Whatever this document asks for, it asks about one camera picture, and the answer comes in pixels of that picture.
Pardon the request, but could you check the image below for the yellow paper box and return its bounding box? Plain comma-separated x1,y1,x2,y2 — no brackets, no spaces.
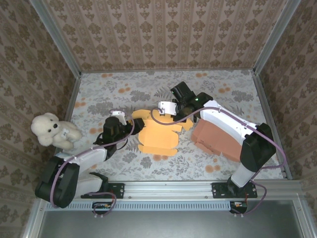
131,109,193,157

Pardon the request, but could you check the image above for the pink paper box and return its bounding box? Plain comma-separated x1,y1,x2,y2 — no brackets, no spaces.
190,119,242,163

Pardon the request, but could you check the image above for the floral patterned table cover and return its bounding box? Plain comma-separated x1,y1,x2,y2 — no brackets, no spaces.
53,70,284,181

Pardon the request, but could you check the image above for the white teddy bear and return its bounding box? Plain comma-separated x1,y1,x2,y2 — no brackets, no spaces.
31,113,83,151

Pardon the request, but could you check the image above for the small black circuit board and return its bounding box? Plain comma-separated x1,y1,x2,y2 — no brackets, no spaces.
229,201,249,214
92,201,112,215

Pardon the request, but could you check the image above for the grey metal sheet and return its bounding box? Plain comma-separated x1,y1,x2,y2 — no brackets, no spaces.
37,200,308,238

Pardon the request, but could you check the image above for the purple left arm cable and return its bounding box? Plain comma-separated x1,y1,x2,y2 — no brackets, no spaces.
49,108,136,219

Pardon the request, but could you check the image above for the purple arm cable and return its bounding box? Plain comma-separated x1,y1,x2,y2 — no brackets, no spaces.
49,108,136,219
150,106,288,219

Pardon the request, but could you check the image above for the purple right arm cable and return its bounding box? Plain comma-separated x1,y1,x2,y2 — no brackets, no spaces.
150,106,288,219

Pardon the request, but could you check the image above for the thin aluminium back rail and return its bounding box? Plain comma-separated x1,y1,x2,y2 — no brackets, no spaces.
80,68,256,74

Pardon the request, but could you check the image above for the aluminium table side rail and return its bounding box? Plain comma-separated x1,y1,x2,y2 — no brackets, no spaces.
252,71,293,179
47,74,82,181

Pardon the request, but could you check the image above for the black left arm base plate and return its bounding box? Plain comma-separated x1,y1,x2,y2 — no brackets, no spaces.
81,182,125,199

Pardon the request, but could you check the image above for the aluminium mounting rail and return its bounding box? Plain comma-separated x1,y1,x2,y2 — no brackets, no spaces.
37,180,307,199

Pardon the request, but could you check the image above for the grey slotted cable duct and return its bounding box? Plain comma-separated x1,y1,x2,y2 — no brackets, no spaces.
46,200,232,212

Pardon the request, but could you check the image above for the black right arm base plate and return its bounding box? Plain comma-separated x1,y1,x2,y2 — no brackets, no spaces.
211,182,258,199

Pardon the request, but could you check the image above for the aluminium corner post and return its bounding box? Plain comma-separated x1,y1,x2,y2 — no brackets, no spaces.
253,0,302,75
29,0,82,78

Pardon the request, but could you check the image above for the aluminium frame bar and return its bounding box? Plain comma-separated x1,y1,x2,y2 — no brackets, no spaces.
293,198,317,238
21,198,47,238

